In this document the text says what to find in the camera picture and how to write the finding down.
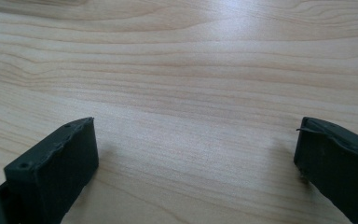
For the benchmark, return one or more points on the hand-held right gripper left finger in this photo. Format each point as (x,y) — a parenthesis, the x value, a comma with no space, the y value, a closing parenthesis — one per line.
(56,168)

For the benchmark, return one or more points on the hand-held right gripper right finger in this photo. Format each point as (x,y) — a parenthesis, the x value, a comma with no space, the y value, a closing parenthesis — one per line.
(338,161)

